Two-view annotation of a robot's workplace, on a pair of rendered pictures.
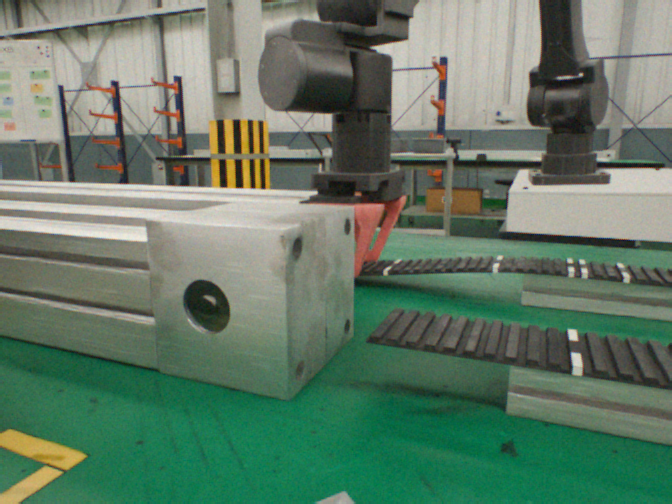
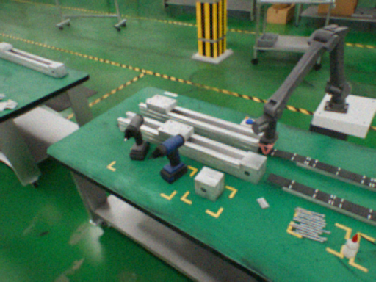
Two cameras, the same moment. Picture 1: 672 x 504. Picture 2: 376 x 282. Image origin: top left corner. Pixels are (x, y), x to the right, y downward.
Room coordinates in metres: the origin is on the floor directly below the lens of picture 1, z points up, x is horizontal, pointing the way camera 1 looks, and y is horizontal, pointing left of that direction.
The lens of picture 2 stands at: (-0.74, 0.07, 1.79)
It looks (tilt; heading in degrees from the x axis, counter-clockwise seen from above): 37 degrees down; 16
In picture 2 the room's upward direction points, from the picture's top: 5 degrees counter-clockwise
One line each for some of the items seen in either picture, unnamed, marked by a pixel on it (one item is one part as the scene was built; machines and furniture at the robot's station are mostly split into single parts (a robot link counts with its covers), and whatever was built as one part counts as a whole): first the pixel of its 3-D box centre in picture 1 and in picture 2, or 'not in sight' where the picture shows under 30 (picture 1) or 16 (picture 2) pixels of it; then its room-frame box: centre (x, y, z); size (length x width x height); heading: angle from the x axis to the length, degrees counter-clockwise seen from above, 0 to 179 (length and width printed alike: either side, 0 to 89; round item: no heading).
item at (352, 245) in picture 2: not in sight; (352, 244); (-0.05, -0.30, 0.84); 0.04 x 0.04 x 0.12
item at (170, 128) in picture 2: not in sight; (175, 133); (0.46, 0.47, 0.87); 0.16 x 0.11 x 0.07; 68
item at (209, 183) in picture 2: not in sight; (211, 182); (0.17, 0.23, 0.83); 0.11 x 0.10 x 0.10; 160
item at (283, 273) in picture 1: (271, 280); (253, 166); (0.31, 0.05, 0.83); 0.12 x 0.09 x 0.10; 158
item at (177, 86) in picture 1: (106, 136); not in sight; (9.83, 4.75, 1.10); 3.30 x 0.90 x 2.20; 67
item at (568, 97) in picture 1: (570, 110); (338, 92); (0.81, -0.36, 0.97); 0.09 x 0.05 x 0.10; 134
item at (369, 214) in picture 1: (355, 227); (266, 145); (0.46, -0.01, 0.84); 0.07 x 0.07 x 0.09; 68
